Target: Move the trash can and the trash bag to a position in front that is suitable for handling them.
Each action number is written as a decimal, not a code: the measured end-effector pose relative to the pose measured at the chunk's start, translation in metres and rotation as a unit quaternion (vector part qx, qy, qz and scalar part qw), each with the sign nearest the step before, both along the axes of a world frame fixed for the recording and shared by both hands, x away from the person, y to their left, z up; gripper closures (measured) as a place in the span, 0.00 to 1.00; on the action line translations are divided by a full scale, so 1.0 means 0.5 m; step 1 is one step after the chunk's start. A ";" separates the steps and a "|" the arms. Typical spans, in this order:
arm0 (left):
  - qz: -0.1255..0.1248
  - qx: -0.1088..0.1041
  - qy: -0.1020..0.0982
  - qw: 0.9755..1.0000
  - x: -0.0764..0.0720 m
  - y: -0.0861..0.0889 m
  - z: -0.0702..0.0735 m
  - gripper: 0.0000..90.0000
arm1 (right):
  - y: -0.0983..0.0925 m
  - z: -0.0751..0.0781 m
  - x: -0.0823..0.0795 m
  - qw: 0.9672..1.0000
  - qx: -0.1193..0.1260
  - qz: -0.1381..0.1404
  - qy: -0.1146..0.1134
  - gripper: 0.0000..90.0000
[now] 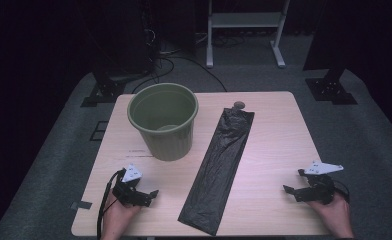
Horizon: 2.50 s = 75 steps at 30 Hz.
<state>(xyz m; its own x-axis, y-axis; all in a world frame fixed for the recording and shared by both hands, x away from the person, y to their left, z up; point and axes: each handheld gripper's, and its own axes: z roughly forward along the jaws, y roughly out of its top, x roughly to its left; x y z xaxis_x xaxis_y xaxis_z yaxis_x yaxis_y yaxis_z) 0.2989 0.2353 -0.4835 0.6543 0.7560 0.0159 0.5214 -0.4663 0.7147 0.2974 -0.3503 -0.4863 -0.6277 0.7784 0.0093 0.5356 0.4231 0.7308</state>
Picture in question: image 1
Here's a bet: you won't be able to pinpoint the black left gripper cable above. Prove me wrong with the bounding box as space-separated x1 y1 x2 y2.
96 169 125 240

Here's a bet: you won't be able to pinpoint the dark equipment cabinet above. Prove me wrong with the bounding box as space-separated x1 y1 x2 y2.
93 0 160 75

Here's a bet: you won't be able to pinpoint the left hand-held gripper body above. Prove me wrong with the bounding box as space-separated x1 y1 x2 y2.
112 163 152 208

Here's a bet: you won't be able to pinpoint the black floor cables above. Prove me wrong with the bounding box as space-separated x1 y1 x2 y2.
130 54 228 95

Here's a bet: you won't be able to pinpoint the person's right hand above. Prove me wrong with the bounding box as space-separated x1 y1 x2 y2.
307 194 354 239

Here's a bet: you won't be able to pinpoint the white metal stand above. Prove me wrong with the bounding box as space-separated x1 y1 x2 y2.
206 0 290 69

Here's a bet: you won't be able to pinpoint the grey floor tape strip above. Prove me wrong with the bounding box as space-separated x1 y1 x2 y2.
71 200 93 211

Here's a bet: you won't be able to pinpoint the black plastic trash bag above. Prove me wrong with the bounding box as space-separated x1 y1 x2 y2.
177 106 256 237

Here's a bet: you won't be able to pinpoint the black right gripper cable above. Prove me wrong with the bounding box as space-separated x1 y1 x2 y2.
332 179 351 204

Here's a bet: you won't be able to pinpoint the black stand base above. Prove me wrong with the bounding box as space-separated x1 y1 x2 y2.
305 68 358 106
80 63 127 108

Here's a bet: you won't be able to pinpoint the green plastic trash bin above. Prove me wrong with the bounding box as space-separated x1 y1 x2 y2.
127 82 199 162

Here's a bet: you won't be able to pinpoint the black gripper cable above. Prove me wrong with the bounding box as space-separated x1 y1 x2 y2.
332 179 351 204
96 169 125 240

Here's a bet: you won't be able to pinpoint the person's left hand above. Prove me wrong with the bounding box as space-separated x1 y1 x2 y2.
100 192 142 240

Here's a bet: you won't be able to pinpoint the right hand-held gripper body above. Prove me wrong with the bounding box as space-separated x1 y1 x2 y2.
298 160 345 205

